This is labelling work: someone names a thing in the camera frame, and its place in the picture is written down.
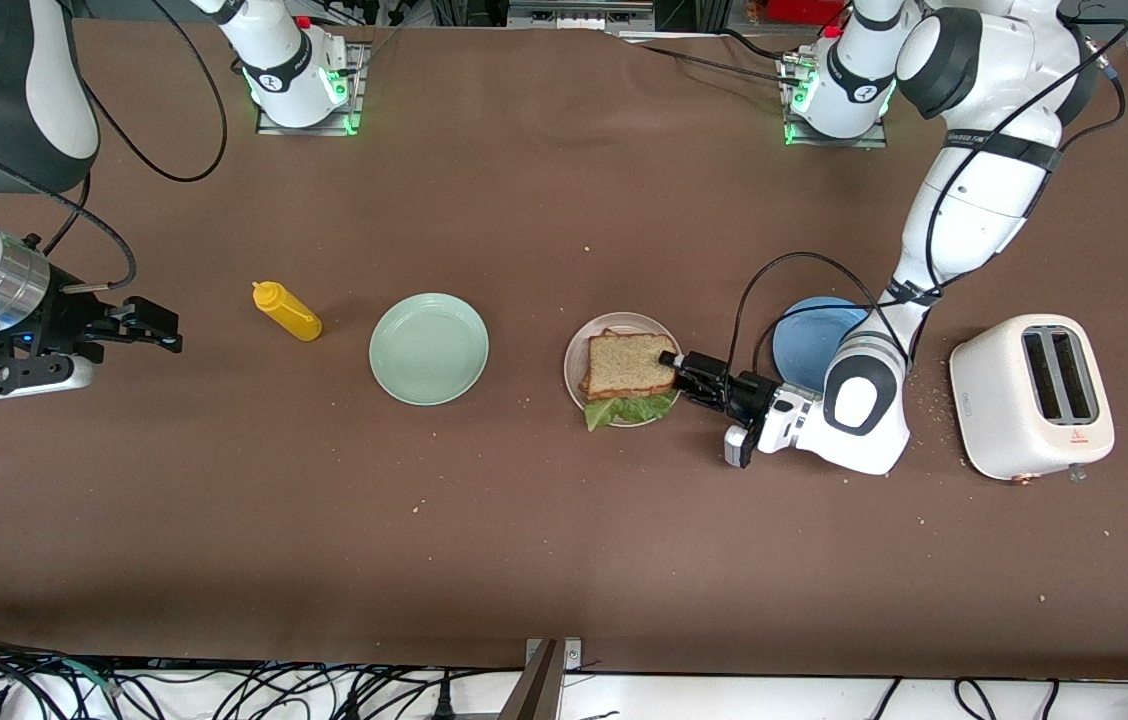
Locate brown bread slice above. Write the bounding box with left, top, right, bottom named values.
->
left=585, top=333, right=678, bottom=402
left=578, top=328, right=625, bottom=397

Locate green lettuce leaf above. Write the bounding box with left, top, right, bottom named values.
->
left=584, top=392, right=678, bottom=434

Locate yellow mustard squeeze bottle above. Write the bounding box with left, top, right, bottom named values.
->
left=252, top=281, right=323, bottom=343

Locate beige plate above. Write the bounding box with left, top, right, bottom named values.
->
left=564, top=312, right=686, bottom=429

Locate blue plate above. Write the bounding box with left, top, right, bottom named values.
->
left=772, top=296, right=871, bottom=394

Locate light green plate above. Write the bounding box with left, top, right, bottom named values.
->
left=369, top=292, right=490, bottom=407

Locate white toaster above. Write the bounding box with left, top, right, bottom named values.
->
left=949, top=313, right=1117, bottom=485

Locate dark metal bar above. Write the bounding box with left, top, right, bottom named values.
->
left=496, top=640, right=561, bottom=720

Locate grey metal rack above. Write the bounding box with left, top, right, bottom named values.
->
left=507, top=0, right=657, bottom=31

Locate red box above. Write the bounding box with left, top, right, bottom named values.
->
left=764, top=0, right=850, bottom=26

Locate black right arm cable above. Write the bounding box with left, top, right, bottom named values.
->
left=0, top=0, right=229, bottom=293

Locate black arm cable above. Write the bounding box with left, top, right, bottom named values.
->
left=726, top=15, right=1128, bottom=381
left=0, top=0, right=229, bottom=293

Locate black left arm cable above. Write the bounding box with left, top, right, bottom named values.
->
left=726, top=15, right=1128, bottom=381

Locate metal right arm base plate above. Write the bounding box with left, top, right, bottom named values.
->
left=256, top=40, right=365, bottom=138

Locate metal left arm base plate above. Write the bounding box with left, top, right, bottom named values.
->
left=784, top=50, right=890, bottom=149

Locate silver table edge bracket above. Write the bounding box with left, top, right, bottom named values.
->
left=524, top=638, right=583, bottom=673

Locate black cable on table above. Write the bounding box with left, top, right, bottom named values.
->
left=619, top=28, right=810, bottom=89

